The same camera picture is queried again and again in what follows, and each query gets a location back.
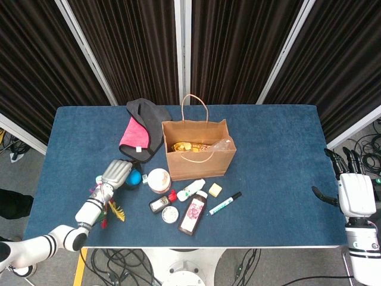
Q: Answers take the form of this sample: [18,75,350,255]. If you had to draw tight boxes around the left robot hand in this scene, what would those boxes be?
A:
[101,159,143,191]

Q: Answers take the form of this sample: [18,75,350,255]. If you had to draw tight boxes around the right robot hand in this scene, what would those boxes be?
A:
[311,147,377,218]

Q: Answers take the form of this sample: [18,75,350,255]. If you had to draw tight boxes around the blue ball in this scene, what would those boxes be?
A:
[126,170,143,187]

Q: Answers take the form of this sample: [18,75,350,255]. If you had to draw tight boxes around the gold foil packet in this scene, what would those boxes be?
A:
[171,142,213,154]

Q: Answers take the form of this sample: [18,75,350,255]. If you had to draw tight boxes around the bundle of clear straws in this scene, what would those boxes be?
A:
[208,138,233,153]

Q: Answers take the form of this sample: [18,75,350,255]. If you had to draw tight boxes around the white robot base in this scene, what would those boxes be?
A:
[142,247,227,286]

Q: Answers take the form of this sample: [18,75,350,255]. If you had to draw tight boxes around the brown paper bag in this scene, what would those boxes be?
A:
[161,94,238,183]

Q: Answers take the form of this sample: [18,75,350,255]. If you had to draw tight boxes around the colourful feather toy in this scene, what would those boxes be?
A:
[89,175,127,230]

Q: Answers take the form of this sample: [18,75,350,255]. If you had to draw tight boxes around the clear jar of rubber bands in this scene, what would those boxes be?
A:
[147,168,173,195]

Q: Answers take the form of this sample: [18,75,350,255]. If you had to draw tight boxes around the black ink bottle red cap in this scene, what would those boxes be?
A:
[148,189,179,214]

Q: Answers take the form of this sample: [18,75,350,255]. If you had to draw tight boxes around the grey and pink cloth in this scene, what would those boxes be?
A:
[118,98,173,164]

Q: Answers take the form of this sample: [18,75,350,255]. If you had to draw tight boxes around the round clear box of clips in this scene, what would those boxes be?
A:
[161,206,180,224]

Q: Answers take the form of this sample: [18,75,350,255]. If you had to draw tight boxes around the white bottle green label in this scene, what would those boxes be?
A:
[176,178,207,203]

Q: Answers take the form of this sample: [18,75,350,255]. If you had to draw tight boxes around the brown bottle pink flower label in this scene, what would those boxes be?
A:
[177,190,209,237]

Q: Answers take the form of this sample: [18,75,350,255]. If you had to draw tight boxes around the yellow sponge cube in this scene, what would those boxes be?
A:
[208,182,224,198]

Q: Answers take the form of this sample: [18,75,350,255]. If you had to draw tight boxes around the yellow floor tape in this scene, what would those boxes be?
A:
[73,248,89,286]

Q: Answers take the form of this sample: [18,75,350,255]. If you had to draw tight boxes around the dark trouser leg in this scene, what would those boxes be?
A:
[0,187,35,220]

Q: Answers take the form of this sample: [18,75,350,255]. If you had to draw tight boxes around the blue felt table cover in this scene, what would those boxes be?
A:
[23,104,354,248]

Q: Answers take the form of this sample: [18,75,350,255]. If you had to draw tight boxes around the green white marker pen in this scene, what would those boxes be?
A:
[208,191,243,216]

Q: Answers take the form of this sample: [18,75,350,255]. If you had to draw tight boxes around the dark pleated curtain panel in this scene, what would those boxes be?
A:
[263,0,381,144]
[67,0,180,105]
[190,0,305,105]
[0,0,111,145]

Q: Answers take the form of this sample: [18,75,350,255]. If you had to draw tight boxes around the white black sneaker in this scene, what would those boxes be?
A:
[5,263,38,278]

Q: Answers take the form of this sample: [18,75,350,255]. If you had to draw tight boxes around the black floor cable pile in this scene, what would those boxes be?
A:
[0,128,30,163]
[332,117,381,176]

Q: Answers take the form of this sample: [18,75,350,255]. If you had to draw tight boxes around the white metal frame rail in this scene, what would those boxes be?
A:
[0,112,48,156]
[326,113,381,152]

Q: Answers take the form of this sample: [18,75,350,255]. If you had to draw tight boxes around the black cable tangle under table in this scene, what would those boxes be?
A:
[89,248,163,286]

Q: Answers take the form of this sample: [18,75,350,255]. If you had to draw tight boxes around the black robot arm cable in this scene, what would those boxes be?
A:
[294,274,355,282]

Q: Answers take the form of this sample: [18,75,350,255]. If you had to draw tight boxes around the black cables with green plug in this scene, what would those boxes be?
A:
[232,248,263,281]

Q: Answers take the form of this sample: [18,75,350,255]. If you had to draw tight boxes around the white metal frame post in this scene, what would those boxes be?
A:
[255,0,317,105]
[174,0,193,105]
[54,0,119,107]

